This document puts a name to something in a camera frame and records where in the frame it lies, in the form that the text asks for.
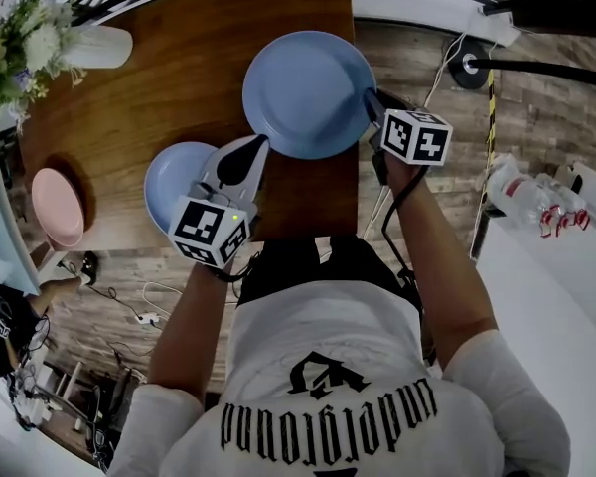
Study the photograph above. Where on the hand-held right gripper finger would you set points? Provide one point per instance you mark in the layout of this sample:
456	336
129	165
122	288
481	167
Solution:
376	110
395	101

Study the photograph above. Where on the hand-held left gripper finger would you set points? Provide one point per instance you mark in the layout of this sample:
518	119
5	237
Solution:
223	167
253	177

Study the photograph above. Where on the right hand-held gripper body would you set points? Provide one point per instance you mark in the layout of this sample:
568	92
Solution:
417	137

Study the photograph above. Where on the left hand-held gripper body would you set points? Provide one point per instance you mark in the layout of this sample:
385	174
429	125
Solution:
208	226

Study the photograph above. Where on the blue big plate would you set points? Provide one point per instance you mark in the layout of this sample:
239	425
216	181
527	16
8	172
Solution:
303	92
174	177

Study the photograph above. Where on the pink big plate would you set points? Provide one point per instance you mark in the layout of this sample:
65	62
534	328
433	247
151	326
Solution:
54	206

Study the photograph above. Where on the person's right forearm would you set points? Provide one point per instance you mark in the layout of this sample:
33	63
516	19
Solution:
437	266

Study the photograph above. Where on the person's left forearm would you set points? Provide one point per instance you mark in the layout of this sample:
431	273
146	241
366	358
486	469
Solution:
189	326

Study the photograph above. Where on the black coat rack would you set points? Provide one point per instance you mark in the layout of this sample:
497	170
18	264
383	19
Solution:
457	70

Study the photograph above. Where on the yellow black floor tape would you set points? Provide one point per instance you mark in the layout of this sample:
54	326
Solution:
491	132

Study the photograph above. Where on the person's black shorts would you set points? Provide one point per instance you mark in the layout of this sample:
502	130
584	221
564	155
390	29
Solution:
298	266

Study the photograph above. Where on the white power strip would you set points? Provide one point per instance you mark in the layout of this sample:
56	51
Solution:
149	317

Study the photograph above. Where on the brown wooden table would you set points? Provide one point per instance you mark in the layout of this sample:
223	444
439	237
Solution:
179	67

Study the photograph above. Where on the plastic bottle pack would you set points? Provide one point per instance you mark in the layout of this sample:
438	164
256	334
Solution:
521	192

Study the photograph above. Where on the white printed t-shirt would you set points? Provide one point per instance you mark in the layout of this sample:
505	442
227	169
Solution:
328	316

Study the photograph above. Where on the black curved railing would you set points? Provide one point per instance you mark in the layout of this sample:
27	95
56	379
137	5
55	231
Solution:
561	18

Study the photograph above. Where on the white vase with flowers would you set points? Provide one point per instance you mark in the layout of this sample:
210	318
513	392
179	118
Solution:
35	43

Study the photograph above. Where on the white counter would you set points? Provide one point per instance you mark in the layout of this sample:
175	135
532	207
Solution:
551	326

